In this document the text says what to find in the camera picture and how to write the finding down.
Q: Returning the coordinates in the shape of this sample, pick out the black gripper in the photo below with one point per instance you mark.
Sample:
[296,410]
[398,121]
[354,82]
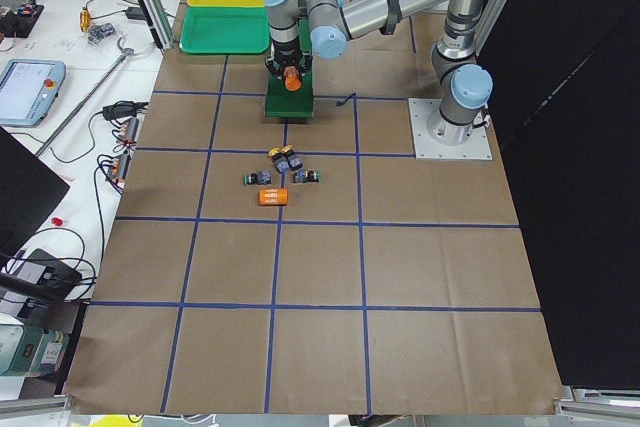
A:
[286,55]

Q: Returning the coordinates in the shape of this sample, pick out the orange cylinder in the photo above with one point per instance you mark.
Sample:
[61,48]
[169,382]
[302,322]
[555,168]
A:
[273,197]
[292,79]

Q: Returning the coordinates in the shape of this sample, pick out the yellow push button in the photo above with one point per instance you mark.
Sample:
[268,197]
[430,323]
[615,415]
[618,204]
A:
[295,162]
[279,160]

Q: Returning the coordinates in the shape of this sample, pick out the green push button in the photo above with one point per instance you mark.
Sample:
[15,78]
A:
[262,177]
[302,176]

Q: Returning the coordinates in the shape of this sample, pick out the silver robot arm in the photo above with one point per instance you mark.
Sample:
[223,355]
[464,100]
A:
[333,23]

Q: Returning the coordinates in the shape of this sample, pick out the green conveyor belt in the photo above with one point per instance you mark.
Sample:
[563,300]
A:
[281,102]

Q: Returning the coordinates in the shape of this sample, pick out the green plastic tray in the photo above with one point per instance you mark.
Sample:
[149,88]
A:
[225,30]

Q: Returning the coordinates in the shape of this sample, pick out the metal reacher rod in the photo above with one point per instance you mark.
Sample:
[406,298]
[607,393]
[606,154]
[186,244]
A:
[125,52]

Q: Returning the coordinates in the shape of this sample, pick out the black power adapter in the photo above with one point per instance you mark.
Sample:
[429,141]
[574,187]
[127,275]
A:
[122,109]

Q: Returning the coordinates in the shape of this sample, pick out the blue teach pendant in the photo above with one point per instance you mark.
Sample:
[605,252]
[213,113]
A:
[28,89]

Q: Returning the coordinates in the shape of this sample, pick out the teal device box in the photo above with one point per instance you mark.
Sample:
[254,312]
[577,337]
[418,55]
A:
[30,351]

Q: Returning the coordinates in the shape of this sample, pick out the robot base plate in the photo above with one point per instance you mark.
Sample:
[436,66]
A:
[433,141]

